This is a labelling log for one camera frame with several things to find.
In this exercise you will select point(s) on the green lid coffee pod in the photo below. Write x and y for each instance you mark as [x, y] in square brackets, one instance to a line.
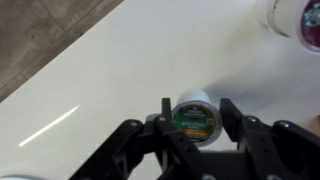
[196, 121]

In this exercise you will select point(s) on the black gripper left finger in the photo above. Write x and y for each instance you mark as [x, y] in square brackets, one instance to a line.
[126, 150]

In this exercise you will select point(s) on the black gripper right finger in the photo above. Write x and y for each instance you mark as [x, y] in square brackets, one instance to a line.
[276, 150]

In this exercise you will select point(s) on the maroon Starbucks coffee pod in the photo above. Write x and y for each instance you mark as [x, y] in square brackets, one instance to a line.
[311, 23]

